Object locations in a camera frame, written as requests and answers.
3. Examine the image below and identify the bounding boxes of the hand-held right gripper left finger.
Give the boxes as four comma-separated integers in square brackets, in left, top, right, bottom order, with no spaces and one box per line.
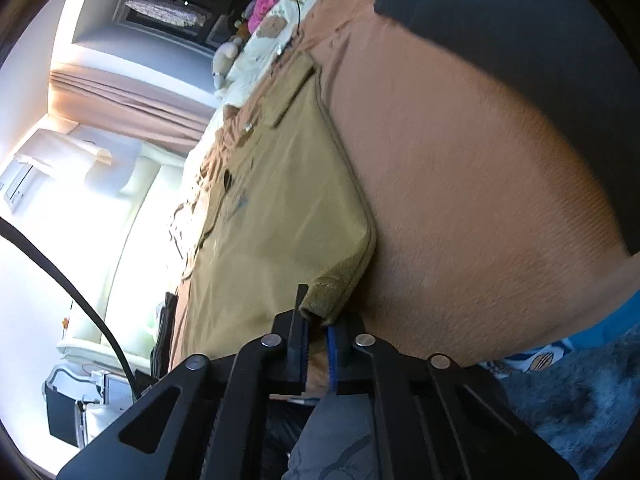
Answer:
[57,285,309,480]

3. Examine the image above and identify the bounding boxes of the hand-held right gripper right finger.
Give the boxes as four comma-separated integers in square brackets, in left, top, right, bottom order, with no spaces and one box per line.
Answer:
[326,312,581,480]

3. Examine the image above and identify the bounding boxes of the olive printed t-shirt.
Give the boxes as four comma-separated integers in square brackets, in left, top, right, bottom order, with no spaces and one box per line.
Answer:
[167,52,378,396]

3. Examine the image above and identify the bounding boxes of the grey folded clothes stack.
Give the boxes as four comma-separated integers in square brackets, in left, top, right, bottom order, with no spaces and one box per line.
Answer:
[150,290,180,381]

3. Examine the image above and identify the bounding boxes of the cream padded bed headboard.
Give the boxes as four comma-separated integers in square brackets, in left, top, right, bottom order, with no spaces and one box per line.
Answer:
[55,140,201,361]

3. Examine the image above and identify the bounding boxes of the grey bedside cabinet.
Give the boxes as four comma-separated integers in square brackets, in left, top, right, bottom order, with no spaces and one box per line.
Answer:
[42,367,146,448]

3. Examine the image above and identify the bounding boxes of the orange-brown blanket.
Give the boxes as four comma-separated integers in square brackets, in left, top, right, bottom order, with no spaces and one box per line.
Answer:
[170,0,636,396]

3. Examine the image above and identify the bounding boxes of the grey-blue shaggy rug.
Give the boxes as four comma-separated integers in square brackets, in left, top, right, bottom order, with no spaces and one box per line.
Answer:
[500,332,640,480]

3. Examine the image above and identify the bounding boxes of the blue printed bed sheet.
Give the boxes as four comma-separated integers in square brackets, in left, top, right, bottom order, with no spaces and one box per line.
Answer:
[475,320,640,376]

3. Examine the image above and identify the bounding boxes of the cream duvet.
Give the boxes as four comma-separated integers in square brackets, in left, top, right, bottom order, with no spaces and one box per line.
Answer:
[220,55,281,116]

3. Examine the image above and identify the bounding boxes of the pink curtain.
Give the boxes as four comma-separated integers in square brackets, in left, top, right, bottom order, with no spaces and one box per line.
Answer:
[50,62,221,153]

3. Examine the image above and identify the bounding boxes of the white plush toy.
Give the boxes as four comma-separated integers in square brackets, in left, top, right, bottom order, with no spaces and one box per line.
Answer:
[211,40,243,91]

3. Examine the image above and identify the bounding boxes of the white hanging garment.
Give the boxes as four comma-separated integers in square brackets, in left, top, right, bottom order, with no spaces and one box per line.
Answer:
[17,127,113,166]

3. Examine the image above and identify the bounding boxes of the cream bear-print pillow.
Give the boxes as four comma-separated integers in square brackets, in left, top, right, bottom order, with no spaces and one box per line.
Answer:
[240,0,321,61]

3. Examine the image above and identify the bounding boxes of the pink crumpled cloth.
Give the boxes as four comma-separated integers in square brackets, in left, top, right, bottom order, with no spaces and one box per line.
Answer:
[250,0,281,31]

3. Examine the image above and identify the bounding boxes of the floral hanging garment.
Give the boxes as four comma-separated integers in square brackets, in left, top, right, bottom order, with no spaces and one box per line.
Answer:
[125,0,206,28]

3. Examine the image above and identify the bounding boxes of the black folded garment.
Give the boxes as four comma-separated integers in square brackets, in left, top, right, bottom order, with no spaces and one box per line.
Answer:
[372,0,640,256]

